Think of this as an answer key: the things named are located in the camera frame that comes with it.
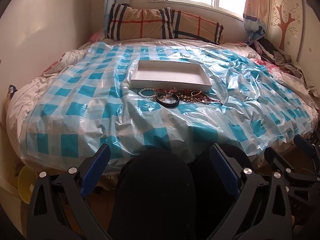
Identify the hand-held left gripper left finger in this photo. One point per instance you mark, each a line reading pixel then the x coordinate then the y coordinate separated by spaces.
pixel 96 166

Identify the brown tree wall sticker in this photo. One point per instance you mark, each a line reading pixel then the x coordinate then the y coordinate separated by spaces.
pixel 285 27

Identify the small patterned cushion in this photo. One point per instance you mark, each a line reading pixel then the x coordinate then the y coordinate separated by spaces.
pixel 12 91

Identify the pile of clothes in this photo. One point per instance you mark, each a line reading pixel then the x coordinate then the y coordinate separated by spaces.
pixel 277 55

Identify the white shallow cardboard box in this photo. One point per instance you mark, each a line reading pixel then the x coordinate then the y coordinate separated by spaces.
pixel 172 76

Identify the person's black trousers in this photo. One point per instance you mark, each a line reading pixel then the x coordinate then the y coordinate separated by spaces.
pixel 155 195

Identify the blue checked plastic sheet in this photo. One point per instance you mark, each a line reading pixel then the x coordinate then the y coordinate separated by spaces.
pixel 87 105

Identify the yellow plastic basin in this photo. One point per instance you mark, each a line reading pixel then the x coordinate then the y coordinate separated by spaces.
pixel 26 182

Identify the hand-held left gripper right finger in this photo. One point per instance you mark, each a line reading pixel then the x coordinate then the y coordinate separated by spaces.
pixel 225 167

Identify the person's right hand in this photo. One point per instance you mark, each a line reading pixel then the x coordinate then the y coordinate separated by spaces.
pixel 306 228

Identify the black braided bangle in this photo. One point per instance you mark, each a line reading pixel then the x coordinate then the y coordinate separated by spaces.
pixel 167 105

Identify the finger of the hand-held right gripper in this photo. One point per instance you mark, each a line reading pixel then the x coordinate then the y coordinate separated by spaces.
pixel 303 145
pixel 277 161

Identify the pink cloth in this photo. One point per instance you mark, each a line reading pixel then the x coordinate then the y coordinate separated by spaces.
pixel 95 37

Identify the plaid beige pillow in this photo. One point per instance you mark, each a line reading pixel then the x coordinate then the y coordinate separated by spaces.
pixel 140 22
pixel 197 27

